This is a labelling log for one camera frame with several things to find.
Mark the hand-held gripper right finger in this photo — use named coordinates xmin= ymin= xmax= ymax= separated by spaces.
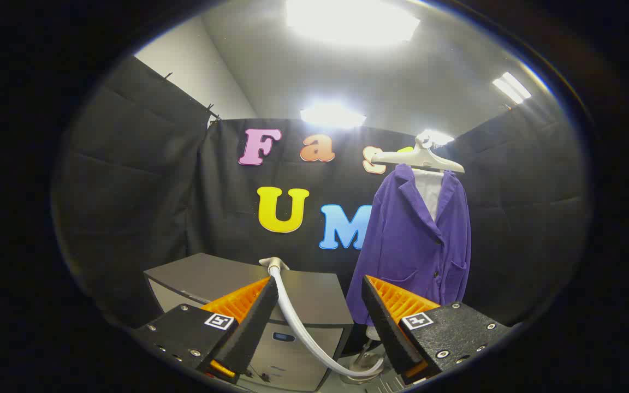
xmin=361 ymin=275 xmax=512 ymax=385

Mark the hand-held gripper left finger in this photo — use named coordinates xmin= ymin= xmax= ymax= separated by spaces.
xmin=132 ymin=277 xmax=280 ymax=383

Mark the purple corduroy jacket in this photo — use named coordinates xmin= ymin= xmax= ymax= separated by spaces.
xmin=346 ymin=164 xmax=471 ymax=326

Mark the white shirt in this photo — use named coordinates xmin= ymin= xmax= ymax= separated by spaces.
xmin=365 ymin=168 xmax=446 ymax=342

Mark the white clothes hanger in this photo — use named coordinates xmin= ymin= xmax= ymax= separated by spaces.
xmin=371 ymin=134 xmax=465 ymax=174

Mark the grey metal stand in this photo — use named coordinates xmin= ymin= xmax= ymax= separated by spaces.
xmin=342 ymin=341 xmax=389 ymax=385

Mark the grey cabinet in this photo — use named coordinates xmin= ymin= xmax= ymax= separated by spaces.
xmin=144 ymin=252 xmax=354 ymax=392

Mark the black backdrop cloth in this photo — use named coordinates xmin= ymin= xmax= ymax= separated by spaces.
xmin=52 ymin=55 xmax=588 ymax=328

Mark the small ceiling light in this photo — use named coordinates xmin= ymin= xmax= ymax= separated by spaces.
xmin=418 ymin=129 xmax=455 ymax=146

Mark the strip ceiling light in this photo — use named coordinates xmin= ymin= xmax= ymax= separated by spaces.
xmin=492 ymin=72 xmax=532 ymax=104

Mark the large square ceiling light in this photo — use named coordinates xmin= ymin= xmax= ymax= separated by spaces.
xmin=286 ymin=0 xmax=422 ymax=47

